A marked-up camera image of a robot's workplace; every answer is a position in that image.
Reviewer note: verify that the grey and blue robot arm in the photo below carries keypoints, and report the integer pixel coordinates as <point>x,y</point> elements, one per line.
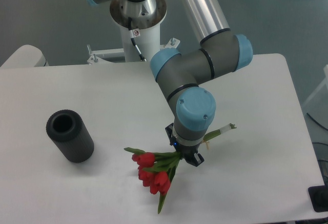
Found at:
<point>180,76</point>

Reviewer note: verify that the white side furniture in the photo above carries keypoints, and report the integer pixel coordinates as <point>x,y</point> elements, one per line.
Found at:
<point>317,96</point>

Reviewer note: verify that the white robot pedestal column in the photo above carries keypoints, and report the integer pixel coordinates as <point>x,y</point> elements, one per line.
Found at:
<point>148,43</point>

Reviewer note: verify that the black device at table edge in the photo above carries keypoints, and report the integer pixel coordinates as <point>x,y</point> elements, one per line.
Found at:
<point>318,196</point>

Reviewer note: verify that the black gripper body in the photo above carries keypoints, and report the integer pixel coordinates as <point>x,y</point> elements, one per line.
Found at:
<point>186,146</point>

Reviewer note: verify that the red tulip bouquet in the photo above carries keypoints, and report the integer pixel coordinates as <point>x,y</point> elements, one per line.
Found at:
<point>156,170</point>

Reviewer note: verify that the white rounded chair back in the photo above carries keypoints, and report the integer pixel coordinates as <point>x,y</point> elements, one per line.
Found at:
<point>26,56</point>

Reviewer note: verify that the black ribbed cylindrical vase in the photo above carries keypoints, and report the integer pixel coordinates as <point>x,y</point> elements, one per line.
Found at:
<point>69,133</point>

